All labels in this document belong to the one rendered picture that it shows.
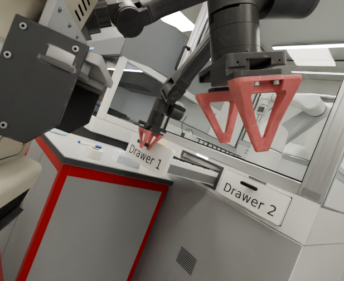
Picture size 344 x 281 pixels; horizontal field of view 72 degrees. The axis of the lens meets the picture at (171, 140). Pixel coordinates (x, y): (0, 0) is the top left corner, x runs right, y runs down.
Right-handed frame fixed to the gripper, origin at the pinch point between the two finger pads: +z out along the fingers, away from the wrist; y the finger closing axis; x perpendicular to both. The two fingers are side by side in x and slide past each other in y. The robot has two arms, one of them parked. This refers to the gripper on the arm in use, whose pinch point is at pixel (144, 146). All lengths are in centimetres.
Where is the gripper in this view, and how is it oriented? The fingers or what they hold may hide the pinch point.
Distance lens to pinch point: 93.2
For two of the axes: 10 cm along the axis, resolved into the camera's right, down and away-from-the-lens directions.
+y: 7.0, 2.5, 6.7
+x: -6.1, -2.7, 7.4
